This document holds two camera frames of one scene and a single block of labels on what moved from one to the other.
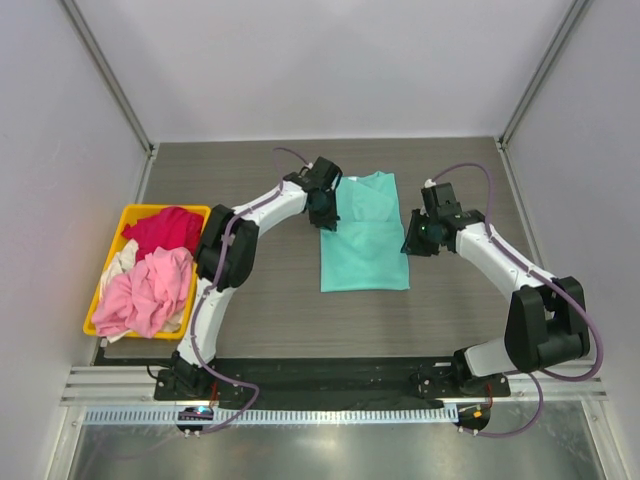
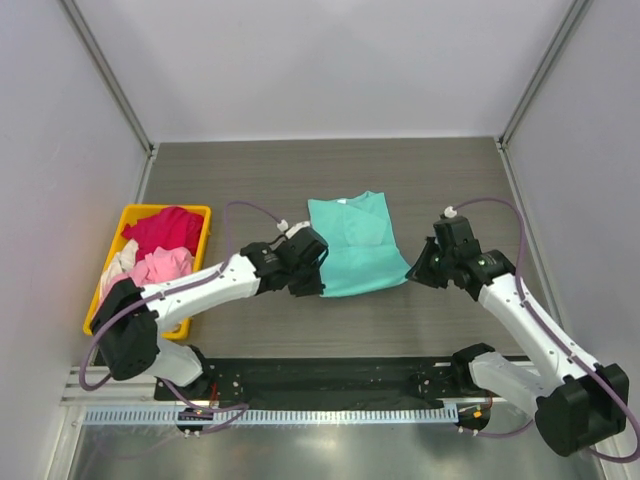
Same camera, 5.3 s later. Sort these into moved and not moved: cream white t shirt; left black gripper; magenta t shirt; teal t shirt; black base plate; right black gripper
Moved: right black gripper; teal t shirt; left black gripper
Not moved: cream white t shirt; magenta t shirt; black base plate
